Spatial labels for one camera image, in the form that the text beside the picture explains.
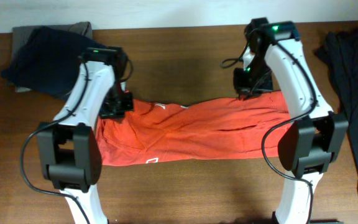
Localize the red soccer t-shirt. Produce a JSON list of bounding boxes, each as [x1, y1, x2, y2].
[[96, 91, 290, 166]]

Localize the navy garment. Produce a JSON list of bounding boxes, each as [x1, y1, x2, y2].
[[1, 26, 108, 102]]

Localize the grey garment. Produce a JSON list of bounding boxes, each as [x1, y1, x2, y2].
[[6, 21, 93, 93]]

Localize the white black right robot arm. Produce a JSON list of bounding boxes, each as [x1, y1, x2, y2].
[[233, 17, 348, 223]]

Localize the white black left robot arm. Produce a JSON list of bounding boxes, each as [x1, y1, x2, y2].
[[36, 47, 134, 223]]

